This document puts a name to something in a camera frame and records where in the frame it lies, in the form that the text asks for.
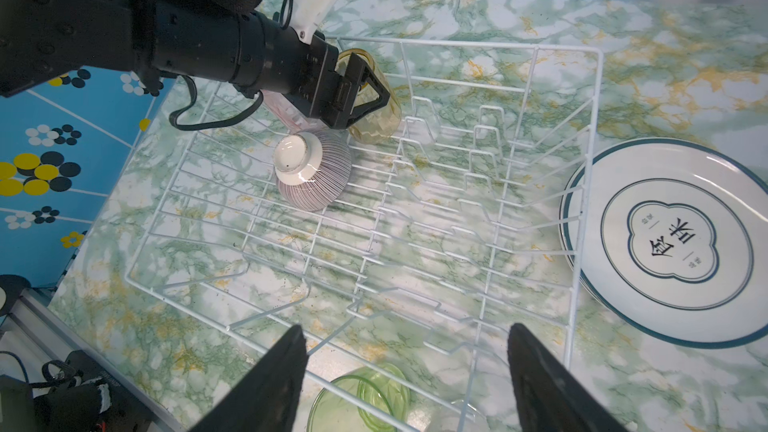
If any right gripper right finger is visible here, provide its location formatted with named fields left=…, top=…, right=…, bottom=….
left=507, top=323, right=625, bottom=431

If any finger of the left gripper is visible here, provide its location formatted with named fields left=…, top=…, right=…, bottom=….
left=347, top=52, right=390, bottom=110
left=346, top=103, right=390, bottom=130

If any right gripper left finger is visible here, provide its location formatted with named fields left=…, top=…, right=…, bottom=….
left=192, top=324, right=308, bottom=432

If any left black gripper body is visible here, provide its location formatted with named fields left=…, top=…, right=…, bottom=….
left=286, top=35, right=354, bottom=129

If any yellow glass cup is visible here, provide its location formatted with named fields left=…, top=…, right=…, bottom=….
left=336, top=48, right=402, bottom=144

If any pink glass cup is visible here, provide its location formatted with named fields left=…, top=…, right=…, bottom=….
left=261, top=91, right=311, bottom=133

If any green glass cup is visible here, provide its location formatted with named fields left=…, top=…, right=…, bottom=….
left=307, top=363, right=413, bottom=432

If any white wire dish rack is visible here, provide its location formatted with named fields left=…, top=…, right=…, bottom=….
left=125, top=37, right=604, bottom=431

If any white plate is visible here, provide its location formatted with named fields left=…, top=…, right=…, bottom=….
left=559, top=138, right=767, bottom=349

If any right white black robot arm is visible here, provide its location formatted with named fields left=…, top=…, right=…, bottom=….
left=1, top=324, right=624, bottom=431

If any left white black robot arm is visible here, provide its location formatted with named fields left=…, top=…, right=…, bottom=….
left=1, top=0, right=390, bottom=130

